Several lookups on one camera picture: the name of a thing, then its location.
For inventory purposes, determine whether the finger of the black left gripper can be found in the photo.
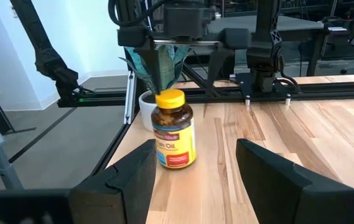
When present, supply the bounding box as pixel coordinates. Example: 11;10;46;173
117;26;162;95
205;28;253;98

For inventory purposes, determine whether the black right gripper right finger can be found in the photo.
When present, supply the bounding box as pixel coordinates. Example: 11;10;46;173
235;138;352;224

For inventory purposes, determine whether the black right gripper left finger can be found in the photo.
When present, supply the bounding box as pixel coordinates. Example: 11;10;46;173
68;139;158;224

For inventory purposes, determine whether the brown fish oil bottle yellow cap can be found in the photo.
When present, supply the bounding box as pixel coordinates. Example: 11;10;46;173
151;89;197;170

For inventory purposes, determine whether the grey top background table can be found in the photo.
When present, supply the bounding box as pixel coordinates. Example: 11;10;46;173
207;14;328;77

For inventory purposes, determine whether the green plant in white pot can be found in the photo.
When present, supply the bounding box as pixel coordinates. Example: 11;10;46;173
119;43;192;132

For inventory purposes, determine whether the silver aluminium frame post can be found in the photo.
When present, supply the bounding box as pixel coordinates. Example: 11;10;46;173
123;70;138;125

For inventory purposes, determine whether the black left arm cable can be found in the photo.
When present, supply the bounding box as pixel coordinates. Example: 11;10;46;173
108;0;165;28

